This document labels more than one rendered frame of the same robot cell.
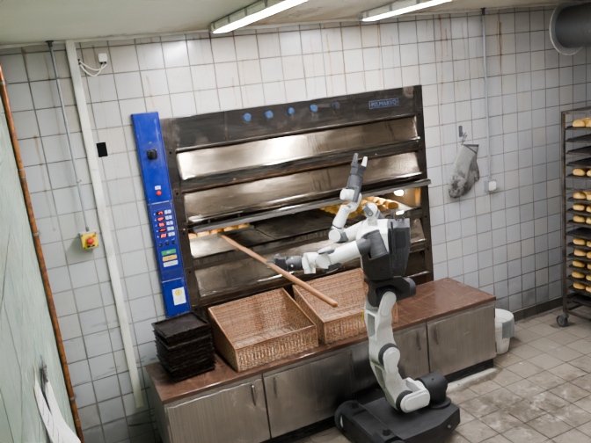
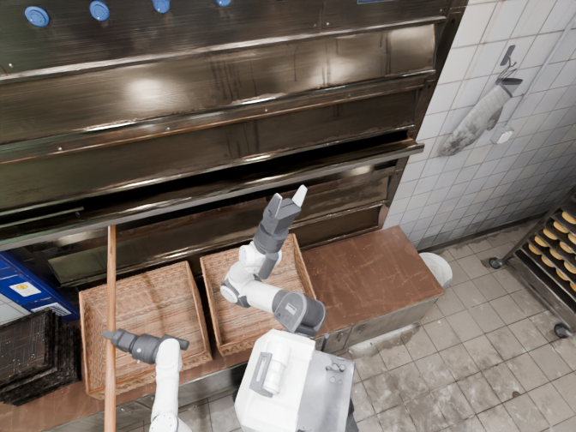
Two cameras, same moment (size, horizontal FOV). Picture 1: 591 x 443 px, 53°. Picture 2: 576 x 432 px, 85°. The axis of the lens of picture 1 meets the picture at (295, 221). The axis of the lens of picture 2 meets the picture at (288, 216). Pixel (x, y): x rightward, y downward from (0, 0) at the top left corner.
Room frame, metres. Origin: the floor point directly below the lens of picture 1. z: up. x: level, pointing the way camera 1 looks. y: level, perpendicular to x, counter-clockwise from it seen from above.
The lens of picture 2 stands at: (3.06, -0.48, 2.34)
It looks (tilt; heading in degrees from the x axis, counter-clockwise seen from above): 51 degrees down; 5
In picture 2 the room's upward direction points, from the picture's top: straight up
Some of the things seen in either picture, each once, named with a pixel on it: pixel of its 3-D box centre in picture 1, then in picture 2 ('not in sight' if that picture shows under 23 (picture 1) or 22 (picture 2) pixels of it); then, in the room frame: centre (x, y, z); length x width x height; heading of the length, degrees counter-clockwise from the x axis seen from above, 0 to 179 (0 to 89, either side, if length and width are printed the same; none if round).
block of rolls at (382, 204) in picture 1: (355, 204); not in sight; (4.70, -0.50, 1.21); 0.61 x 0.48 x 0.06; 23
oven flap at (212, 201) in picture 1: (310, 182); (222, 144); (4.07, -0.14, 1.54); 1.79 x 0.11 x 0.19; 113
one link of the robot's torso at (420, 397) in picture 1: (406, 395); not in sight; (3.31, -0.56, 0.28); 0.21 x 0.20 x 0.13; 114
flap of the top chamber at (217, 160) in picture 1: (306, 145); (210, 82); (4.07, -0.14, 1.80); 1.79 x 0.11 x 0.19; 113
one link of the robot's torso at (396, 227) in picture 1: (384, 246); (295, 393); (3.26, -0.49, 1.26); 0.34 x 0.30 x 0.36; 168
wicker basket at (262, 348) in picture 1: (262, 326); (147, 326); (3.60, 0.29, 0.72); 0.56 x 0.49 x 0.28; 114
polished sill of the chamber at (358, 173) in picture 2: (315, 234); (233, 202); (4.09, -0.13, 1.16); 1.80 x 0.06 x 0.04; 113
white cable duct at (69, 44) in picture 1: (106, 236); not in sight; (3.52, 1.14, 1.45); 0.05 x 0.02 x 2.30; 113
